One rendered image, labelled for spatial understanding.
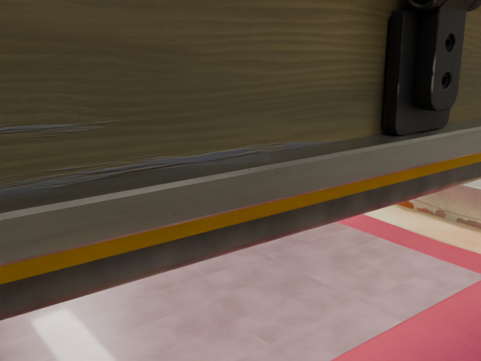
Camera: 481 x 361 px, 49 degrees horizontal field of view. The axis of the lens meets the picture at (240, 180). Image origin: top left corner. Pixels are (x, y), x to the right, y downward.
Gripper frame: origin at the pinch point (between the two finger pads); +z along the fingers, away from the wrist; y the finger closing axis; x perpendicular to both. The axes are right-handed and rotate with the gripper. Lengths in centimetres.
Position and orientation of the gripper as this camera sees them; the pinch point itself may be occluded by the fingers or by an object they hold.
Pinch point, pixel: (376, 69)
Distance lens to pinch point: 20.4
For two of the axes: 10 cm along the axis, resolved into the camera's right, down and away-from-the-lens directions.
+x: 7.9, -1.6, 5.9
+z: 0.0, 9.6, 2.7
